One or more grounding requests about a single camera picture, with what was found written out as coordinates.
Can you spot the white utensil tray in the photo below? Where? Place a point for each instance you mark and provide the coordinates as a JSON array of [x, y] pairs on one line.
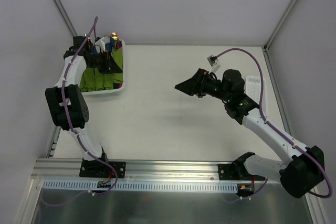
[[253, 90]]

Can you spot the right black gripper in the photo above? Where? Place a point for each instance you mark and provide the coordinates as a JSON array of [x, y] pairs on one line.
[[199, 82]]

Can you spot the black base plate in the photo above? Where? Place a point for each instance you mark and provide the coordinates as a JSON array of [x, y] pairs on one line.
[[232, 171], [95, 169]]

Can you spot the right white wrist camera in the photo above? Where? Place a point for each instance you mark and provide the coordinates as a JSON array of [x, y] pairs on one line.
[[214, 63]]

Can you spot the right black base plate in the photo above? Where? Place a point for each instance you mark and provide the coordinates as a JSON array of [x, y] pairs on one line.
[[232, 171]]

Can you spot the green napkin roll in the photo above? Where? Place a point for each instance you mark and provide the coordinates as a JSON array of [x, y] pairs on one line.
[[108, 81], [83, 86], [99, 81], [90, 79]]

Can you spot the white slotted cable duct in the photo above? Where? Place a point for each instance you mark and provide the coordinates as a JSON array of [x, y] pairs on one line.
[[96, 185]]

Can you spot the white basket of rolls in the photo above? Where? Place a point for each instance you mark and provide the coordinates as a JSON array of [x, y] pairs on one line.
[[117, 87]]

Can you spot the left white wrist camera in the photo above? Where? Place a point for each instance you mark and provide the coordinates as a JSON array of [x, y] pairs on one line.
[[102, 42]]

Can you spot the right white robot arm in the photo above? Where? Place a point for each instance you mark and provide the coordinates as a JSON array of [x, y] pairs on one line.
[[299, 169]]

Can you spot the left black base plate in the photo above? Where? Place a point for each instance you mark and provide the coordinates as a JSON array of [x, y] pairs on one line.
[[95, 169]]

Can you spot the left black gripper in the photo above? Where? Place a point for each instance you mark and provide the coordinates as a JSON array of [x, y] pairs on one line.
[[105, 61]]

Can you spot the aluminium mounting rail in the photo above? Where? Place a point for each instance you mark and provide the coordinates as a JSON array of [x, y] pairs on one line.
[[141, 170]]

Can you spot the green paper napkin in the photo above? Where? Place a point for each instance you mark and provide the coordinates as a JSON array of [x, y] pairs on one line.
[[118, 57]]

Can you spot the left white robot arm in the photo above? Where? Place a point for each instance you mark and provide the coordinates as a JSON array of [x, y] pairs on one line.
[[68, 107]]

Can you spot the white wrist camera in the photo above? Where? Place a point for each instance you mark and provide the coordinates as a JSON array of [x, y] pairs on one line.
[[102, 42], [214, 63]]

